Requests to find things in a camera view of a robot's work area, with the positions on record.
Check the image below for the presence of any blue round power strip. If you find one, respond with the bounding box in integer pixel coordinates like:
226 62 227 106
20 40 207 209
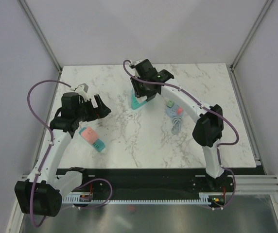
166 102 184 135

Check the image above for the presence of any pink cube socket adapter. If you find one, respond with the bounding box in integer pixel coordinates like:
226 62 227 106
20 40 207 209
80 127 99 144

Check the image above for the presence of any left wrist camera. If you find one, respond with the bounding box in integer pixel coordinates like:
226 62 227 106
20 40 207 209
72 83 89 101

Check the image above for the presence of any white charger adapter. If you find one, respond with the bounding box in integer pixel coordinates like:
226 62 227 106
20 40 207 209
137 96 147 103

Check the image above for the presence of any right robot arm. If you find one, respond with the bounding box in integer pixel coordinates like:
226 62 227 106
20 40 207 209
123 59 226 191

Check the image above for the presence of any coral square adapter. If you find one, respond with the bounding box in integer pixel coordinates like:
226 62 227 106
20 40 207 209
176 108 183 116

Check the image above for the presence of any teal rectangular power strip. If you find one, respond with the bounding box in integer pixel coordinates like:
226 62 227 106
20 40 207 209
79 127 105 152

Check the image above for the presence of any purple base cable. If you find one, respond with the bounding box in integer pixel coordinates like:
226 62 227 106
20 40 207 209
72 179 113 211

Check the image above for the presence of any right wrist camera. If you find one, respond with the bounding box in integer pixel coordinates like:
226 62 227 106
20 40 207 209
128 60 142 69

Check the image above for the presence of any white slotted cable duct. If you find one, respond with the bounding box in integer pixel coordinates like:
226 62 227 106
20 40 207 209
62 193 211 205

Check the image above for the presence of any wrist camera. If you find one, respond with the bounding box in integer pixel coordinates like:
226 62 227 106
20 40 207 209
72 83 89 101
128 60 142 69

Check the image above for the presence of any teal triangular power strip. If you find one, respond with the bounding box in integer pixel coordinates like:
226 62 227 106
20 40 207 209
131 89 147 110

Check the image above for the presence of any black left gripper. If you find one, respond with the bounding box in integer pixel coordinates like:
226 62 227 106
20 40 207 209
74 95 110 122

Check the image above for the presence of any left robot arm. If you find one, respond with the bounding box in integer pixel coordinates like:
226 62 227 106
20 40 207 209
15 92 111 216

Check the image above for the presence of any green cube plug adapter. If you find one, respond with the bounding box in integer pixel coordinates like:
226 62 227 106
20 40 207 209
167 100 174 108

